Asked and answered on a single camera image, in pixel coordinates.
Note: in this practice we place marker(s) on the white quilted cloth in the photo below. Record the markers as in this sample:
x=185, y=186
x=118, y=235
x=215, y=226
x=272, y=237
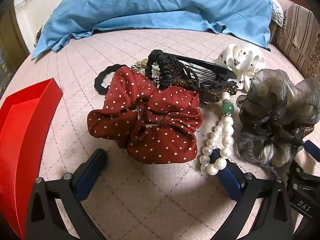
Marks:
x=277, y=12

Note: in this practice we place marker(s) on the patterned beige cloth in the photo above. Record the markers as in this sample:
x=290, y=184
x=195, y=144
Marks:
x=38, y=37

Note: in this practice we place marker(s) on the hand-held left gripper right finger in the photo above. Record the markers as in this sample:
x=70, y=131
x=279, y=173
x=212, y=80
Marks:
x=228, y=180

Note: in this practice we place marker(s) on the pink quilted bed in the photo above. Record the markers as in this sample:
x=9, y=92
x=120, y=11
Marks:
x=175, y=205

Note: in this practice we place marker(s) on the red tray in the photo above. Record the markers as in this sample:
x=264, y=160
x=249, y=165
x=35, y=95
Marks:
x=22, y=135

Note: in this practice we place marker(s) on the gold door with glass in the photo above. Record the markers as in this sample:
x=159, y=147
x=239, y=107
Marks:
x=10, y=42

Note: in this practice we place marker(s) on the black hair comb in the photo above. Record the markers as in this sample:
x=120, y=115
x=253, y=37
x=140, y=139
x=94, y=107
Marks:
x=212, y=66

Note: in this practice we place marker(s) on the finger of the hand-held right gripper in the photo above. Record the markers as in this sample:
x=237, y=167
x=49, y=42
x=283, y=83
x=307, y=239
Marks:
x=312, y=151
x=298, y=170

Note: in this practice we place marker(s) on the blue cloth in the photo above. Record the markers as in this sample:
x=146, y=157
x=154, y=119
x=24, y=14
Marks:
x=150, y=5

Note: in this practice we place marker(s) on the black hair comb clip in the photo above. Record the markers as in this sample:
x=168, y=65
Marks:
x=215, y=91

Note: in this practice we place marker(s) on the plaid scrunchie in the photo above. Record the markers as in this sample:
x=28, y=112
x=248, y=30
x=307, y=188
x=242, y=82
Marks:
x=308, y=130

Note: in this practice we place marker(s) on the grey organza scrunchie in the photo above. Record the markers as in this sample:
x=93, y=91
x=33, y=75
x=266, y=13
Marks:
x=272, y=97

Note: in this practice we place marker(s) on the striped beige pillow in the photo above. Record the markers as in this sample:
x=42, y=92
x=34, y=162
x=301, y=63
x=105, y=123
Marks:
x=300, y=35

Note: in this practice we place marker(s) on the red polka dot scrunchie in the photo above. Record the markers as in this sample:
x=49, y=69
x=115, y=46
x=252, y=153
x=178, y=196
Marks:
x=165, y=110

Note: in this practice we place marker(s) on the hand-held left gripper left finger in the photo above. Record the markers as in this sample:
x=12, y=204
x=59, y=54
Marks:
x=88, y=172

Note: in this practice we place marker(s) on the white polka dot scrunchie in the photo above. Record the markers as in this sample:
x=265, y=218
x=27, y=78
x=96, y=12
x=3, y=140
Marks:
x=240, y=60

